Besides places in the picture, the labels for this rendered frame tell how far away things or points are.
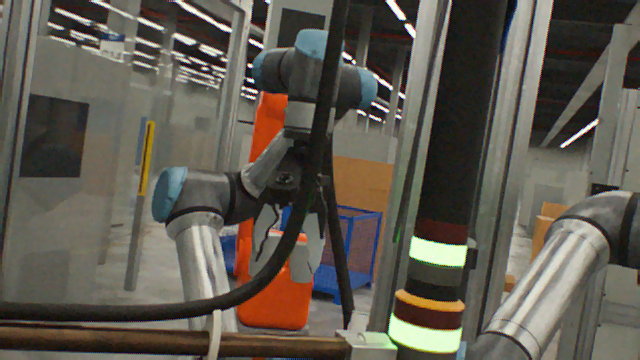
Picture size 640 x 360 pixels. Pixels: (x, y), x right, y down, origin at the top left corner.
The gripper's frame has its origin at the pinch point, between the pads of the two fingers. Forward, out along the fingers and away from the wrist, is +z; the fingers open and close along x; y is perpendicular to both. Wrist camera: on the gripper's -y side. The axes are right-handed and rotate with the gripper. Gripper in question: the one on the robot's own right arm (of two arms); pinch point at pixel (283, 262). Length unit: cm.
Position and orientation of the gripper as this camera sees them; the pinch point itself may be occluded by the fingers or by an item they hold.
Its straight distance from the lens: 95.8
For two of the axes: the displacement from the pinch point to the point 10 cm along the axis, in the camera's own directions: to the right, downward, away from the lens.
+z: -1.5, 9.9, 0.5
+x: -9.5, -1.6, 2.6
